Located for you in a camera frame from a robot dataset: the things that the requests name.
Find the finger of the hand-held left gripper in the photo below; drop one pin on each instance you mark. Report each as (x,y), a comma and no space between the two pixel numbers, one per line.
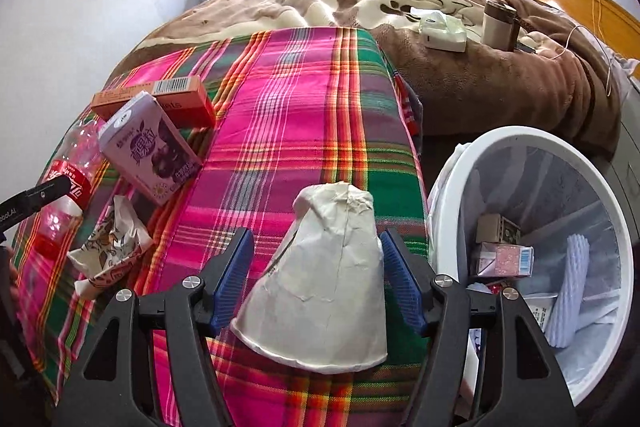
(45,192)

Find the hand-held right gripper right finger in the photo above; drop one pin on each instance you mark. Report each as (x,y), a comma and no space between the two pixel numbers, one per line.
(402,282)

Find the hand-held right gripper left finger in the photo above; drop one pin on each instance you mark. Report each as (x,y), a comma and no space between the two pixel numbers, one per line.
(232,282)

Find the clear plastic bottle red cap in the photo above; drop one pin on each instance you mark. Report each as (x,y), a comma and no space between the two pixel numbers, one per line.
(65,187)

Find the crushed white paper cup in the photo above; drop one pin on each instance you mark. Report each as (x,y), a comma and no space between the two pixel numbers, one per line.
(320,287)

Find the paper wrapper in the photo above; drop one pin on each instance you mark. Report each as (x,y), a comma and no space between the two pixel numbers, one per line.
(110,252)

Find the pink patterned box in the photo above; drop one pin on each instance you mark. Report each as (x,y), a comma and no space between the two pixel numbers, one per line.
(505,259)

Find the small brown cardboard box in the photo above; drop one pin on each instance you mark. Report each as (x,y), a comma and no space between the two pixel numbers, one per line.
(497,229)

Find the purple milk carton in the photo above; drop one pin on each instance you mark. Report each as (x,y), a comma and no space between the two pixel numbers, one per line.
(155,152)

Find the orange cardboard box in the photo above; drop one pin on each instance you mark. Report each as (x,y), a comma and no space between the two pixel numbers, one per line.
(190,104)

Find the white foam fruit net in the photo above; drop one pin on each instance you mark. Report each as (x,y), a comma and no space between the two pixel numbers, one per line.
(572,287)

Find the white round trash bin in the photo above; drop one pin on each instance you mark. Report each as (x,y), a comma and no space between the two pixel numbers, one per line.
(525,139)

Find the brown cream patterned blanket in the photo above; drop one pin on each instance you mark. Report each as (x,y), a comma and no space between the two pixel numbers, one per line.
(500,97)

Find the white tissue box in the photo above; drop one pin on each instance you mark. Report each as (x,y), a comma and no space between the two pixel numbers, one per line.
(440,32)

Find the black phone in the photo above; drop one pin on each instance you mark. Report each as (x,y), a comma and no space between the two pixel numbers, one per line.
(525,47)

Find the steel thermos mug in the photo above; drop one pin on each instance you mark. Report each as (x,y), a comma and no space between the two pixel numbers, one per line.
(495,29)

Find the grey drawer dresser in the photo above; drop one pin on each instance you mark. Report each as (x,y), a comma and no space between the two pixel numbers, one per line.
(631,132)

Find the lilac pillow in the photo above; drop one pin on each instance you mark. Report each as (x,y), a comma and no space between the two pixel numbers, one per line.
(627,66)

